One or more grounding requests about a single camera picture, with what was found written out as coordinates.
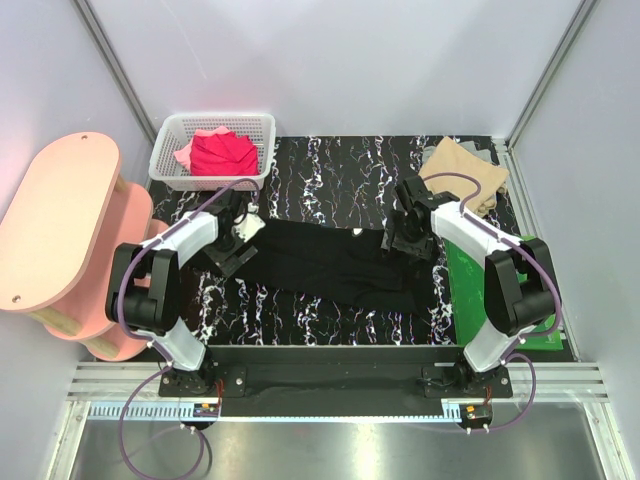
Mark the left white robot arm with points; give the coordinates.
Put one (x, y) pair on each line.
(145, 280)

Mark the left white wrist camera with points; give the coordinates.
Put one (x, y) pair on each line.
(249, 223)

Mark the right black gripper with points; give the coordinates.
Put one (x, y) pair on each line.
(421, 250)

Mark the pink t-shirt in basket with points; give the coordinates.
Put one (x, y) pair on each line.
(183, 156)

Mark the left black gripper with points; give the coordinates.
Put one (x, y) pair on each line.
(228, 261)

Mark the white plastic basket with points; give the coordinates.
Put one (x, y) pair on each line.
(178, 129)

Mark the beige folded t-shirt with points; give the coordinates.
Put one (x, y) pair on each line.
(453, 169)

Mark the red t-shirt in basket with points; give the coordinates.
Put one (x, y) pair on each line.
(224, 155)

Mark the pink tiered shelf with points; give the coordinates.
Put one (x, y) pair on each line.
(58, 238)

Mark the black daisy t-shirt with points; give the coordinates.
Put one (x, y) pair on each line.
(336, 265)

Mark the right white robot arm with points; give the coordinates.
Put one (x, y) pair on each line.
(520, 286)

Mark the black marble table mat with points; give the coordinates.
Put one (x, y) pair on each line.
(342, 182)

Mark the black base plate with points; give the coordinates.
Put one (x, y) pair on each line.
(338, 382)

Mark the green cutting mat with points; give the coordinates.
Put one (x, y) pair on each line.
(466, 280)

